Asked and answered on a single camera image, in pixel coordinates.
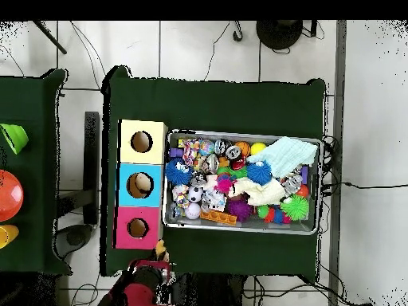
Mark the brown plush teddy toy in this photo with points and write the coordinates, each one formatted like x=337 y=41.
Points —
x=162 y=250

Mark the green plastic cup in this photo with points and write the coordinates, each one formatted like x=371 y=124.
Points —
x=16 y=137

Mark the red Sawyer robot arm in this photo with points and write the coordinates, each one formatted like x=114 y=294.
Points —
x=140 y=296

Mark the wooden box with three holes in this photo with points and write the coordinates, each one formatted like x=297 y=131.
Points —
x=140 y=188

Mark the shallow silver mesh bin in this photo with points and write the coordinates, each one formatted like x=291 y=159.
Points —
x=287 y=227

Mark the white baseball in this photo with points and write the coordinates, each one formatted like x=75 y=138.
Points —
x=193 y=211

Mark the orange plastic block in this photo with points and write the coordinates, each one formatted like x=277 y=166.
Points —
x=218 y=218

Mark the black and white soccer ball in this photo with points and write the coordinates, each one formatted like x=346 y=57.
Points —
x=195 y=193

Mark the blue spiky ball with eyes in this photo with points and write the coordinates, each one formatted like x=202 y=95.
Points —
x=177 y=173

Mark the black upright panel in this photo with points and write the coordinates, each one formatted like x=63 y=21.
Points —
x=91 y=159

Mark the cream waffle cloth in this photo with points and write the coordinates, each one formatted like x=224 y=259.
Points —
x=261 y=191

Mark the yellow plastic toy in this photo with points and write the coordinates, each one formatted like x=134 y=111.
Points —
x=8 y=235

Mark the orange toy basketball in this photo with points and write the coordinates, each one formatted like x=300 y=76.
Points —
x=244 y=148

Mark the orange plastic bowl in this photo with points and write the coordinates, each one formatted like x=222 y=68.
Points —
x=11 y=196

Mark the green spiky ball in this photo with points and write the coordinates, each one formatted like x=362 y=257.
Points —
x=295 y=207

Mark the yellow ball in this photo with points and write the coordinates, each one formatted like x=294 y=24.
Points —
x=258 y=148

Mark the dark green tablecloth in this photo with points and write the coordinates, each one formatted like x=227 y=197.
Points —
x=207 y=105
x=28 y=95

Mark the light blue waffle cloth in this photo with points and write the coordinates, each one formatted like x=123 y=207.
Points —
x=283 y=154

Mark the black rod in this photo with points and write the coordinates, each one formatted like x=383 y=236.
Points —
x=51 y=38

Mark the black round stand base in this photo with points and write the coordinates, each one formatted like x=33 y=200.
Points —
x=279 y=33

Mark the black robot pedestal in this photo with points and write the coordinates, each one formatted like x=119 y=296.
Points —
x=207 y=293

